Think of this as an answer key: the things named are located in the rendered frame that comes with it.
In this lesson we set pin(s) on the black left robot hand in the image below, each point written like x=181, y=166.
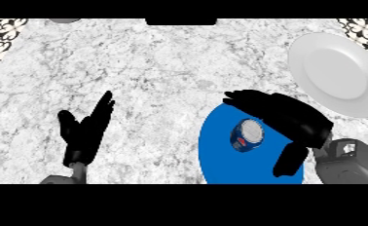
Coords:
x=86, y=132

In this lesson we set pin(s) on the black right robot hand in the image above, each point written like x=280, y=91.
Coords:
x=287, y=113

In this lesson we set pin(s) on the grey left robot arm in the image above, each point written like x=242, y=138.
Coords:
x=70, y=175

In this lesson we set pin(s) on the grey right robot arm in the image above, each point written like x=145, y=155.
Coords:
x=342, y=163

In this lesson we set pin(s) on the blue can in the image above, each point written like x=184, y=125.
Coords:
x=247, y=135

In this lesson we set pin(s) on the white plate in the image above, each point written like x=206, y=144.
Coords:
x=336, y=74

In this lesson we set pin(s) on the blue plate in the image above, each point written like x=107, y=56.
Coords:
x=240, y=161

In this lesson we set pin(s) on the black and white patterned mat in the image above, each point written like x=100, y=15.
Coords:
x=357, y=30
x=10, y=33

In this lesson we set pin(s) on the grey round object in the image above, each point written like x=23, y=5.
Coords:
x=64, y=20

